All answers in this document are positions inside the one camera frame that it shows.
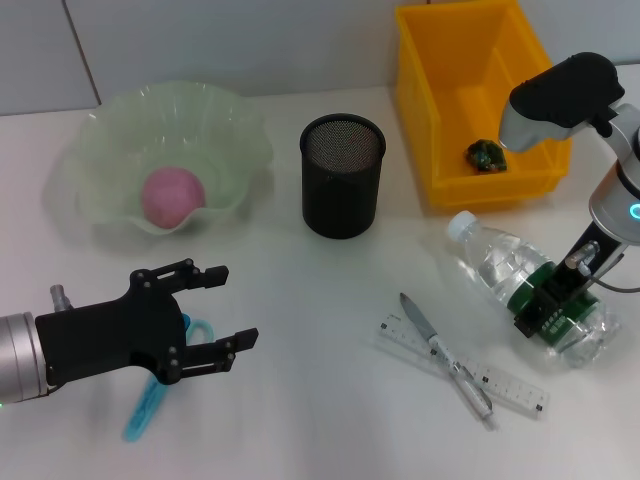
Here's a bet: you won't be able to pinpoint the blue and teal scissors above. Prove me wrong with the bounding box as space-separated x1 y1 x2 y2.
123 312 216 444

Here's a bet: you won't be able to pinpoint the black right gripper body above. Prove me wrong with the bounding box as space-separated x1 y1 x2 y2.
545 221 627 297

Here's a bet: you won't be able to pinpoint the clear water bottle green label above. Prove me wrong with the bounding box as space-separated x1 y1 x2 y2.
446 209 621 369

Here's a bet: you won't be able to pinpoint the black mesh pen holder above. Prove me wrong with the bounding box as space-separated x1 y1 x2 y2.
298 113 388 240

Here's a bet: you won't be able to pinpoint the left gripper cable with plug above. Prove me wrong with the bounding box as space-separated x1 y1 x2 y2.
48 283 72 312

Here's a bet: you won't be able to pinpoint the gripper cable with plug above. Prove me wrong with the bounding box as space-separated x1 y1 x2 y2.
48 283 72 312
564 241 640 295

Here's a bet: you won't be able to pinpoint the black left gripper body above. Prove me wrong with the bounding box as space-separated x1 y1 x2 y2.
34 269 187 387

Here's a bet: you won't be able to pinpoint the right gripper cable with plug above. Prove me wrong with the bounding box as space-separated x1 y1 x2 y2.
564 241 640 295

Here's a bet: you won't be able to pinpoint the pink peach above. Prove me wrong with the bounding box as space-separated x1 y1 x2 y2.
140 167 207 229

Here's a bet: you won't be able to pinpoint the green plastic wrapper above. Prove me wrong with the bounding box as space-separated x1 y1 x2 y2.
462 138 509 175

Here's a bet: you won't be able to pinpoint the yellow plastic storage bin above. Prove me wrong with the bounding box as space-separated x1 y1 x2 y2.
393 0 574 209

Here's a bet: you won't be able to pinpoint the clear silver ballpoint pen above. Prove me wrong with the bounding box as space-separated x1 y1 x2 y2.
398 292 501 430

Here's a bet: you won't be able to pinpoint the clear plastic ruler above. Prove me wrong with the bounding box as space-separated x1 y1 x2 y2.
377 312 550 419

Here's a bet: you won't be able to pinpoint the translucent green wavy fruit plate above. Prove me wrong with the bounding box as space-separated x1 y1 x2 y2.
62 79 275 235

